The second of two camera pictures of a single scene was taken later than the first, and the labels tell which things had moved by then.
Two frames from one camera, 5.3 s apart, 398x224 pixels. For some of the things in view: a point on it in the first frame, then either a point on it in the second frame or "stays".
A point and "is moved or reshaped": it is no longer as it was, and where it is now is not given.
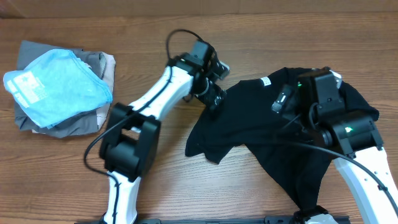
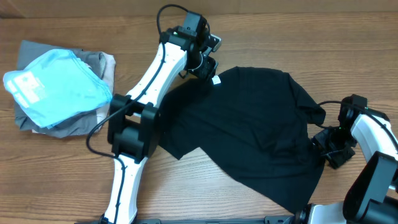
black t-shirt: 291,149 is moved or reshaped
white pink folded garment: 108,77 stays
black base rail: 269,219 stays
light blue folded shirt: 56,87 stays
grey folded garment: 88,123 stays
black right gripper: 289,109 → 320,140
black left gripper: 212,98 → 208,68
